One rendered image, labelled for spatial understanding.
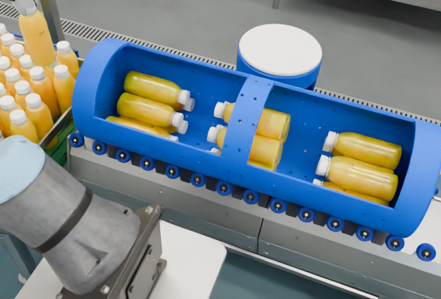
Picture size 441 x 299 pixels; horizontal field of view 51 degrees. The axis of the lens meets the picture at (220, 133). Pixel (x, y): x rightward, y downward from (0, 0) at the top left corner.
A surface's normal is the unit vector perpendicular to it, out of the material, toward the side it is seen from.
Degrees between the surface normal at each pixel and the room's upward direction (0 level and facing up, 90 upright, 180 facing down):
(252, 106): 20
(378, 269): 70
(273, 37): 0
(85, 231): 30
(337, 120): 88
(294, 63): 0
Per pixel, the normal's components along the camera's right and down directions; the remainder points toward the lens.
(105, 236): 0.40, -0.38
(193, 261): 0.05, -0.68
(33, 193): 0.53, -0.04
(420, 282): -0.30, 0.41
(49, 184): 0.69, -0.30
